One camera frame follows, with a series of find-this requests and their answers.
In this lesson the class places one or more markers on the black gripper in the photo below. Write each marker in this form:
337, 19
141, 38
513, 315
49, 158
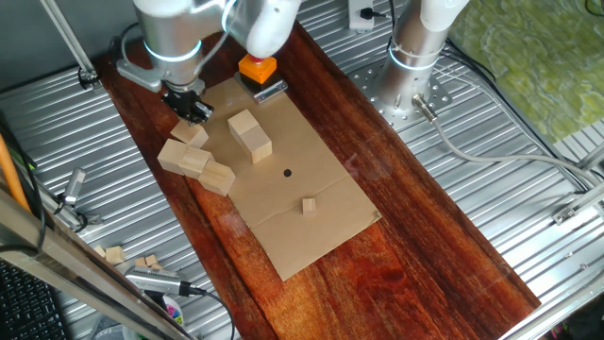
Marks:
184, 101

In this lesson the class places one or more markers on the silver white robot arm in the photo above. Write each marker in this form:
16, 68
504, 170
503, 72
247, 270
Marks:
410, 56

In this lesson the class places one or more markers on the orange emergency stop button box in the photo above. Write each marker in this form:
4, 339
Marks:
257, 70

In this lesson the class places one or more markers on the brown cardboard sheet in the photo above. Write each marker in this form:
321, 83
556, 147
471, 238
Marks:
292, 198

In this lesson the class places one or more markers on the thin metal stand rod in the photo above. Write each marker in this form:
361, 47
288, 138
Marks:
70, 42

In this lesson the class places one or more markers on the small wooden cube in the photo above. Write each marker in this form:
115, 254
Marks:
99, 250
309, 206
114, 255

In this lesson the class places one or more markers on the tiny wooden cube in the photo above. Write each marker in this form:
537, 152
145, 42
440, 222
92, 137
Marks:
140, 261
151, 260
157, 267

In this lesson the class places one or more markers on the white power strip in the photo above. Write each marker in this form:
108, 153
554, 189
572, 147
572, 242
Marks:
357, 19

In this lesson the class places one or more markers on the orange tube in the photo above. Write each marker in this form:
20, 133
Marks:
8, 172

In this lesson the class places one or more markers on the reddish brown wooden board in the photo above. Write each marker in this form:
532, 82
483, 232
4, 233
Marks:
377, 264

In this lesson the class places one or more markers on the silver robot mounting plate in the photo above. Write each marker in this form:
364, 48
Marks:
441, 92

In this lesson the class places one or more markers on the black keyboard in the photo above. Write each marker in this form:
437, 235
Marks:
23, 311

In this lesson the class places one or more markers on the silver camera mount bracket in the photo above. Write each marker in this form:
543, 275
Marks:
139, 76

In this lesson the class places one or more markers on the silver camera on stand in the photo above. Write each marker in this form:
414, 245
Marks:
75, 183

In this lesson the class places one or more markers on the metal camera stand bracket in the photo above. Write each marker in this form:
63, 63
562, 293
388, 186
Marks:
89, 219

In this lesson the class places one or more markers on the silver ridged camera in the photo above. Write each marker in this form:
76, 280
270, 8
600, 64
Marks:
151, 281

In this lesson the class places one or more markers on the aluminium frame beam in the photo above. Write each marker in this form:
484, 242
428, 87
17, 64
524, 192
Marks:
71, 274

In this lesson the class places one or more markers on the aluminium profile rail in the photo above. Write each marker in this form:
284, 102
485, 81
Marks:
594, 158
585, 200

